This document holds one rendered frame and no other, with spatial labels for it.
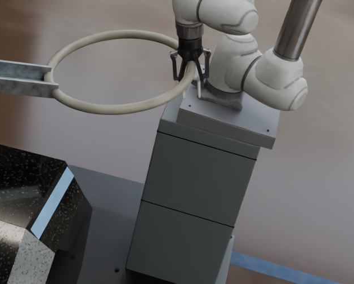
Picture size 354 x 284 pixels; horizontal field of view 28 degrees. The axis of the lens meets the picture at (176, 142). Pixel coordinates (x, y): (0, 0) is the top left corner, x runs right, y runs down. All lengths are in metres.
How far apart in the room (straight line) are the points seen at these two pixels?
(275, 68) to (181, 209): 0.73
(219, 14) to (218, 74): 0.68
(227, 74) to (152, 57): 2.35
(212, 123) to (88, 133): 1.45
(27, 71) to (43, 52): 2.51
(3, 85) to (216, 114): 0.89
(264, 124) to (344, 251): 1.18
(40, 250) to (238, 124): 1.01
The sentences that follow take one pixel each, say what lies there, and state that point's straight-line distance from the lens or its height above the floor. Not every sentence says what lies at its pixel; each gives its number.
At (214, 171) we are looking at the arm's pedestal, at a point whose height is 0.64.
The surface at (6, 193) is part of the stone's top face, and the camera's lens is 2.09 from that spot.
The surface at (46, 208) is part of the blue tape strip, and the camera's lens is 2.08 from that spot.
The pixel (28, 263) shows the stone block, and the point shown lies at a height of 0.78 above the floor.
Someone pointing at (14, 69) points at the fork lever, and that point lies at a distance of 2.28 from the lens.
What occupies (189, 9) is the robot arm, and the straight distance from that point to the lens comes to 2.14.
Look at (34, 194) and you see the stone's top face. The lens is 2.10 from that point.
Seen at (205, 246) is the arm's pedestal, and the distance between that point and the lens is 3.00.
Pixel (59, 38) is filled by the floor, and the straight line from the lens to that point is 5.03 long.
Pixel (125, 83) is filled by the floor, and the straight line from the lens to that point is 4.60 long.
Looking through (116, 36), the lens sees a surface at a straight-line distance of 2.49.
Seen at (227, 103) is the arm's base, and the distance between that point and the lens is 2.76.
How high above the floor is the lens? 2.16
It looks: 32 degrees down
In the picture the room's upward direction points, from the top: 14 degrees clockwise
